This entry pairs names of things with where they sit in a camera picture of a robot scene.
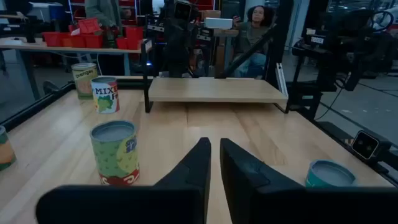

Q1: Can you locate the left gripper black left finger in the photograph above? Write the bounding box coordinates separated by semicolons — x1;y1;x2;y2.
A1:
35;136;213;224

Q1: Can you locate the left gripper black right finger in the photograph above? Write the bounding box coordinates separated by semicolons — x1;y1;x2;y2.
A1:
219;138;398;224

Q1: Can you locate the green can with red band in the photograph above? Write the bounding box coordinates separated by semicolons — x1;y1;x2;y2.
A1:
89;120;141;187

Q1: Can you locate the teal can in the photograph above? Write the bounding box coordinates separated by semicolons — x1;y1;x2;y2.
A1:
305;159;357;189

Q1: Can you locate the white mixed fruit can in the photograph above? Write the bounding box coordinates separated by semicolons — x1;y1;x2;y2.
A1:
90;76;121;115

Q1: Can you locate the pale green oranges can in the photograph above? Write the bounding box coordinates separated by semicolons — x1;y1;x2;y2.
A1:
71;62;98;100

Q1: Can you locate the green and orange can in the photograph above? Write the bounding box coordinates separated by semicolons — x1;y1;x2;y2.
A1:
0;125;17;172

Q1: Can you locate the cardboard box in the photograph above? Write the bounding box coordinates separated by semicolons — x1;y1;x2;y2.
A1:
201;9;221;19

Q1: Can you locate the white rectangular box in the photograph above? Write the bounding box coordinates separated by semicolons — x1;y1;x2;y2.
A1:
204;17;234;30

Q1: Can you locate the red plastic bin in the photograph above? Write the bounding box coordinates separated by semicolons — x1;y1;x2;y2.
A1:
124;26;145;40
115;37;140;50
83;33;104;49
42;31;62;48
77;17;102;35
60;32;87;49

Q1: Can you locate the person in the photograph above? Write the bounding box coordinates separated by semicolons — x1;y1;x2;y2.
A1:
84;0;133;77
232;5;277;78

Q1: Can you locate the silver aluminium profile bar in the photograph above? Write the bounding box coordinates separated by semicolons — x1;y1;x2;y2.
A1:
275;62;289;98

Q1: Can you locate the wooden shelf with black frame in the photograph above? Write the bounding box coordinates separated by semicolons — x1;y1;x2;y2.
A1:
140;37;290;114

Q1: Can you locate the white floor cable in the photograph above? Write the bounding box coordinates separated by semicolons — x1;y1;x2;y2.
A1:
95;52;104;77

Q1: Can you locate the small square black camera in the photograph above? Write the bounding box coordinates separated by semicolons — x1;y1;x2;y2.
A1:
350;129;393;164

